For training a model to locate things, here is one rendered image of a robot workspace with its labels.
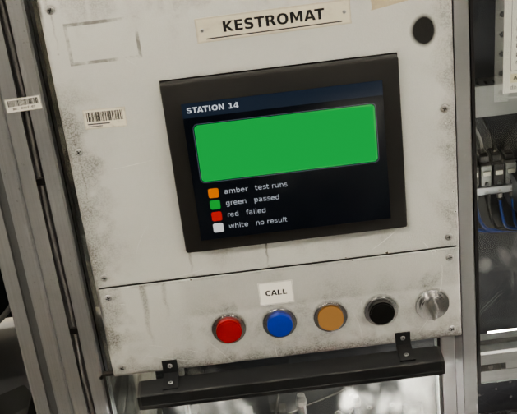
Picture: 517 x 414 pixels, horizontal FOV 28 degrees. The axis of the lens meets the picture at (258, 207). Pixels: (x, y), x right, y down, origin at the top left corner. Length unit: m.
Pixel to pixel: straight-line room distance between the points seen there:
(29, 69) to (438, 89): 0.43
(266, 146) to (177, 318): 0.25
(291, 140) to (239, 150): 0.06
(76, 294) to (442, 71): 0.49
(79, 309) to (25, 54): 0.31
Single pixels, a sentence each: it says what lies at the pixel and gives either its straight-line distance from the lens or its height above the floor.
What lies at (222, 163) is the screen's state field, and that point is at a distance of 1.10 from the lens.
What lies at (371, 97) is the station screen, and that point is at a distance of 1.09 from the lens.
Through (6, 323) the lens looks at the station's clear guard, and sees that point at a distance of 1.27.
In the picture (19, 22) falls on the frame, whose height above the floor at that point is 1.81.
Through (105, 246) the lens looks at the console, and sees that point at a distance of 1.17.
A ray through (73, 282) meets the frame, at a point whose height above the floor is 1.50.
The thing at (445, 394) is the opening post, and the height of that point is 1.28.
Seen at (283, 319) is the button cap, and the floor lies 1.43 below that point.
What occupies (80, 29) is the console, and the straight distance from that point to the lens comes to 1.08.
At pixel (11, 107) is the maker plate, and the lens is 1.13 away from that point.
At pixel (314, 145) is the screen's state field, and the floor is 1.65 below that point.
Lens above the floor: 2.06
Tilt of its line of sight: 25 degrees down
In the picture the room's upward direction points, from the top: 7 degrees counter-clockwise
